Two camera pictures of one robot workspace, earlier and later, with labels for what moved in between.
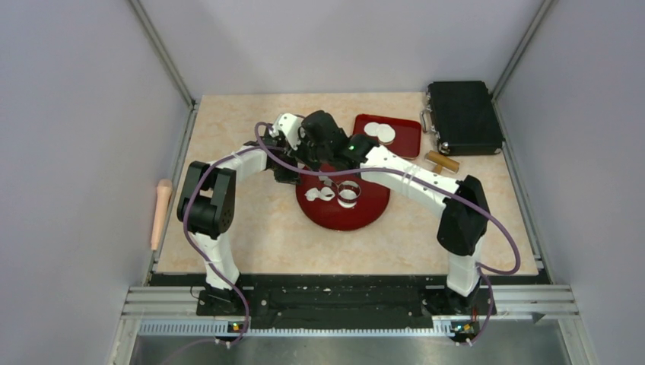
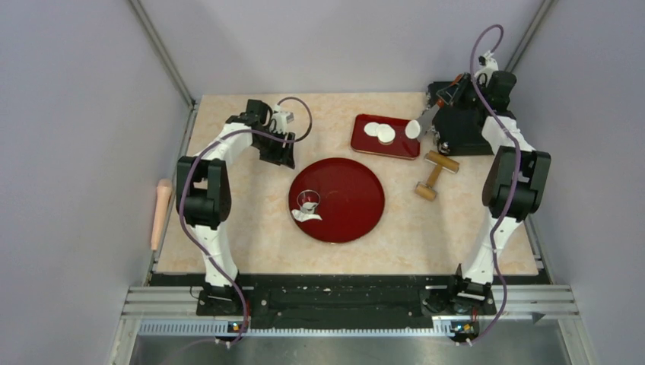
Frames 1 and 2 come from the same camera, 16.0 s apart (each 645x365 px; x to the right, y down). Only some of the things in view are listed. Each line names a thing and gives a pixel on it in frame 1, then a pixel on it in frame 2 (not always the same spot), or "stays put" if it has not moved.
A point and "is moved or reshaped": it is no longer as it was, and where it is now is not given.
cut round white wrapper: (348, 196) -> (412, 129)
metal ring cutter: (348, 191) -> (308, 200)
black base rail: (340, 302) stays put
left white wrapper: (371, 128) stays put
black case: (464, 118) stays put
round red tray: (373, 201) is moved or reshaped
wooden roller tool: (441, 161) stays put
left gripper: (292, 177) -> (281, 155)
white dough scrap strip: (325, 193) -> (306, 212)
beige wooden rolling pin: (163, 201) stays put
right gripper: (304, 138) -> (452, 95)
